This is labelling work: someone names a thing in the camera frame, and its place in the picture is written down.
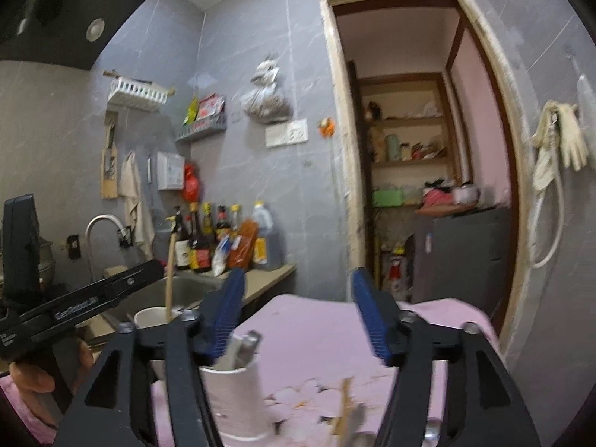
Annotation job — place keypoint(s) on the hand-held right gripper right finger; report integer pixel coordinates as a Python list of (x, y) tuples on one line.
[(368, 316)]

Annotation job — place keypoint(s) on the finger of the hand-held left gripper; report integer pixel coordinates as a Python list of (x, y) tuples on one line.
[(139, 274)]

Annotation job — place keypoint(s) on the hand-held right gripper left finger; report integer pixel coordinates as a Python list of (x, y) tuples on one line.
[(230, 307)]

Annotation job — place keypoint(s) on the metal tongs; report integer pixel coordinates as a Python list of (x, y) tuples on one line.
[(242, 347)]

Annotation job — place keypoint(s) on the wooden utensil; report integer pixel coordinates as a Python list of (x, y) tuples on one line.
[(345, 405)]

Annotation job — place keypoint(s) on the person's left hand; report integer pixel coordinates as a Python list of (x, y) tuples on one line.
[(28, 377)]

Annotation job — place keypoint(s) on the steel sink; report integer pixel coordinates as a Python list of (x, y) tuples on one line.
[(149, 295)]

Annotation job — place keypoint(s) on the steel pot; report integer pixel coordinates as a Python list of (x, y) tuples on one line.
[(46, 260)]

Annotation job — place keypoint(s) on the white cup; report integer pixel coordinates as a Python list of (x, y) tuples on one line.
[(151, 317)]

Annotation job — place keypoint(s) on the dark pump bottle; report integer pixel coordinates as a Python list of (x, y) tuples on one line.
[(181, 247)]

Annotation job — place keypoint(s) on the white blue packet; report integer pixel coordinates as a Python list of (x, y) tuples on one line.
[(221, 256)]

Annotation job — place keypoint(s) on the white sack with red print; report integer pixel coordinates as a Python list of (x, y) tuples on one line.
[(396, 270)]

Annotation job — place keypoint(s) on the pink tablecloth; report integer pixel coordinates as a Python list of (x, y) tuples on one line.
[(307, 335)]

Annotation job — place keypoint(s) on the dark soy sauce bottle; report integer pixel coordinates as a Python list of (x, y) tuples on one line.
[(200, 247)]

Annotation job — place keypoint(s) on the metal faucet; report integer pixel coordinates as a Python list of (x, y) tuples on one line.
[(95, 221)]

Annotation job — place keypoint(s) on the hanging beige towel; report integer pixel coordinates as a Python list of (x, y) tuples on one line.
[(135, 205)]

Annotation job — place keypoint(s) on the large oil jug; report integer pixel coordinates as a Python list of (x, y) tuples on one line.
[(269, 242)]

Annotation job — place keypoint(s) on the red cap bottle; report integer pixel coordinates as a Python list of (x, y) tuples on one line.
[(222, 223)]

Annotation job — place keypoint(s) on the yellow cap bottle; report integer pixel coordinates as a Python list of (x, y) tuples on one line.
[(236, 219)]

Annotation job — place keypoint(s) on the hanging metal ladle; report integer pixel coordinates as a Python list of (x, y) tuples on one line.
[(149, 177)]

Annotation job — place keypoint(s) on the red plastic bag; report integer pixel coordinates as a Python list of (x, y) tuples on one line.
[(190, 184)]

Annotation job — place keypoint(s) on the wooden knife rack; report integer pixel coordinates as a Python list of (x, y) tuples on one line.
[(110, 172)]

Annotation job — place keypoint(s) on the grey refrigerator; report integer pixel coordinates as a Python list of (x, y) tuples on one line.
[(465, 251)]

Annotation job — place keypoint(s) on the green box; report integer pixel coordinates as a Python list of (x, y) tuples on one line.
[(386, 197)]

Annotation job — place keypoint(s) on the wooden board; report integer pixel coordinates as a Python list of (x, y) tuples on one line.
[(437, 211)]

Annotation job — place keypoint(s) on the metal spoon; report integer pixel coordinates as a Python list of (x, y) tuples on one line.
[(433, 428)]

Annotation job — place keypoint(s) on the red cloth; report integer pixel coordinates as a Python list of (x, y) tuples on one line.
[(435, 198)]

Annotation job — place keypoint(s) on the white pot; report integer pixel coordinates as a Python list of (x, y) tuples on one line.
[(465, 193)]

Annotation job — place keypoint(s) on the green thermos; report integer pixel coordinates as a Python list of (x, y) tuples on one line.
[(392, 146)]

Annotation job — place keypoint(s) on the yellow packet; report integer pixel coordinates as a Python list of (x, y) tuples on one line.
[(192, 111)]

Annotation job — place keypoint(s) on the red packet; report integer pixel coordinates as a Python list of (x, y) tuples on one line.
[(210, 108)]

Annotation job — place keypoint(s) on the wooden shelf unit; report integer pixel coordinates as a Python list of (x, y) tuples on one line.
[(405, 121)]

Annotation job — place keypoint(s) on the hanging clear plastic bag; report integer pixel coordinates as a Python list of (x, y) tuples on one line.
[(265, 102)]

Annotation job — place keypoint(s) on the black range hood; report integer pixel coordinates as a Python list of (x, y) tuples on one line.
[(56, 32)]

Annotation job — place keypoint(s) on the cream rubber gloves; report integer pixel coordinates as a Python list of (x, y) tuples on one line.
[(570, 139)]

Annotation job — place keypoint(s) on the black wall socket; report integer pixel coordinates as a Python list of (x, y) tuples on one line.
[(73, 247)]

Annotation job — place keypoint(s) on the white wall box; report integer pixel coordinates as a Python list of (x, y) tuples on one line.
[(170, 172)]

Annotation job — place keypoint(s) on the grey wall shelf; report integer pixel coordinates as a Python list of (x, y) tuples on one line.
[(205, 129)]

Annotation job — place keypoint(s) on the white wall basket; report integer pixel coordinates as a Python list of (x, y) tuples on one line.
[(137, 93)]

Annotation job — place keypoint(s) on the white wall socket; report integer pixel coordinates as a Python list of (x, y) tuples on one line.
[(286, 134)]

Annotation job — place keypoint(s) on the orange wall hook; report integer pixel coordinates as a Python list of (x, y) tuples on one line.
[(327, 126)]

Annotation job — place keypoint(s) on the door frame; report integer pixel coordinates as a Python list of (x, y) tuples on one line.
[(335, 102)]

